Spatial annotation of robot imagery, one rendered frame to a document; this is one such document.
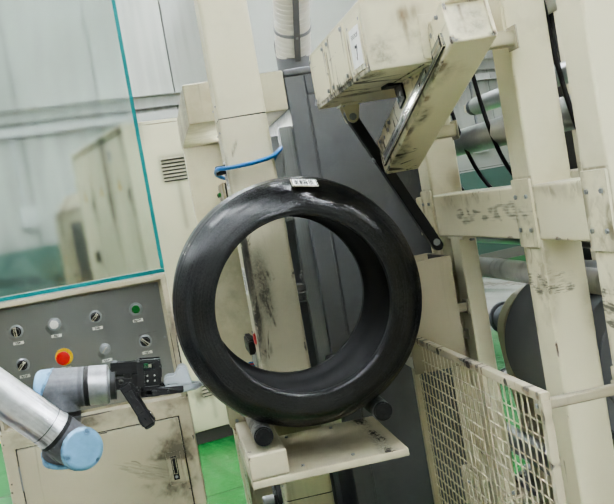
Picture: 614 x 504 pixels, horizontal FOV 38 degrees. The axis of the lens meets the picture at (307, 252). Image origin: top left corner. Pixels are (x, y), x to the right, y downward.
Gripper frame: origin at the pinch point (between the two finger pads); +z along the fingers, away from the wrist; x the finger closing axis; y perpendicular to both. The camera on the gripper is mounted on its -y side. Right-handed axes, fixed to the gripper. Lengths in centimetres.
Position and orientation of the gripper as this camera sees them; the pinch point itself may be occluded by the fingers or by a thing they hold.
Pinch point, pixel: (198, 386)
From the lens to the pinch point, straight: 213.8
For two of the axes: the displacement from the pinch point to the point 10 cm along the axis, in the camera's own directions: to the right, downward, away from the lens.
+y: -0.5, -10.0, -0.4
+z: 9.9, -0.5, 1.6
